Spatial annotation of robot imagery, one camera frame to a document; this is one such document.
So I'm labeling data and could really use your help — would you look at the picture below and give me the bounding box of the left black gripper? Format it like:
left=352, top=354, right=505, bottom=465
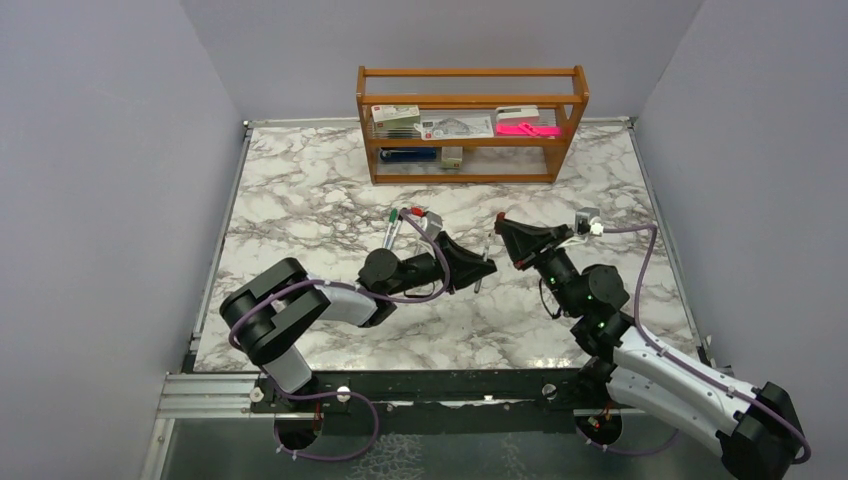
left=386, top=231, right=496, bottom=296

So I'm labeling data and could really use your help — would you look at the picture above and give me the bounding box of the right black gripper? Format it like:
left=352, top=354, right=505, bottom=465
left=498, top=218, right=583, bottom=317

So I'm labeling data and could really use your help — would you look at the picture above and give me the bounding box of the white marker black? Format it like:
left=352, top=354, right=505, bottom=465
left=389, top=218, right=403, bottom=250

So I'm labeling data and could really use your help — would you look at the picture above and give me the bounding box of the white marker green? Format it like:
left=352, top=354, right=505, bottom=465
left=382, top=218, right=396, bottom=249

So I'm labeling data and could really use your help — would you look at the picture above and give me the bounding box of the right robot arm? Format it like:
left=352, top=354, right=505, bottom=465
left=494, top=214, right=812, bottom=479

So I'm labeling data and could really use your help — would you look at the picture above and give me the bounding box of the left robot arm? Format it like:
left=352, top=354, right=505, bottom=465
left=219, top=232, right=497, bottom=411

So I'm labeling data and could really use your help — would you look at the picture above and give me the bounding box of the green box lower shelf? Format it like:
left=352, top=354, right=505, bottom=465
left=440, top=147, right=464, bottom=170

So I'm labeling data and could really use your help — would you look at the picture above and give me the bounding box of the green box shelf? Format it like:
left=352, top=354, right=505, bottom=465
left=440, top=147, right=464, bottom=170
left=370, top=104, right=420, bottom=132

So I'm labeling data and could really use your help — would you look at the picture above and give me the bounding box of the pink stapler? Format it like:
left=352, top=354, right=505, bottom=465
left=495, top=122, right=562, bottom=138

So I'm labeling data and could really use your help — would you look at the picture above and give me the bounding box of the white box upper shelf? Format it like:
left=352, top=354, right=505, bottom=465
left=495, top=105, right=540, bottom=126

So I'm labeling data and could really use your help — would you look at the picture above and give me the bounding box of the ruler set package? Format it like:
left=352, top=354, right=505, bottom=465
left=414, top=115, right=495, bottom=141

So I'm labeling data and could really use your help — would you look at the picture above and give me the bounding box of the blue stapler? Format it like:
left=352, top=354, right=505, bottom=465
left=379, top=147, right=438, bottom=163

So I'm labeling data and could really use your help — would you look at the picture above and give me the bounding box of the wooden shelf rack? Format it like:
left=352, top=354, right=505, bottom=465
left=355, top=65, right=590, bottom=184

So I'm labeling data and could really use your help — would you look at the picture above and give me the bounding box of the green box upper shelf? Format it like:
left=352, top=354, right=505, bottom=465
left=370, top=104, right=420, bottom=132

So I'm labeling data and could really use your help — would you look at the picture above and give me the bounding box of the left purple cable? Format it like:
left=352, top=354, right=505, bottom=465
left=228, top=207, right=452, bottom=463

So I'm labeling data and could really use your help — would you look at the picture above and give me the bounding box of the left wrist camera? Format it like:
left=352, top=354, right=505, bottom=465
left=410, top=207, right=443, bottom=240

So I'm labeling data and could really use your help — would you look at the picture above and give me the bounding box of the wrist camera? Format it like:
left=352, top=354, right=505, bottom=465
left=410, top=207, right=443, bottom=240
left=574, top=207, right=604, bottom=243

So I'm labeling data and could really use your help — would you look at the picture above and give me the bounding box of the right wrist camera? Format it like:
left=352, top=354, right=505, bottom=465
left=574, top=207, right=604, bottom=243

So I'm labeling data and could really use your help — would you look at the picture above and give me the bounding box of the black mounting rail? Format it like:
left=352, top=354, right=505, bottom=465
left=241, top=368, right=610, bottom=436

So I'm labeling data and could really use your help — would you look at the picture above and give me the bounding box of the aluminium frame rail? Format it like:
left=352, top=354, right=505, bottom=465
left=139, top=373, right=259, bottom=479

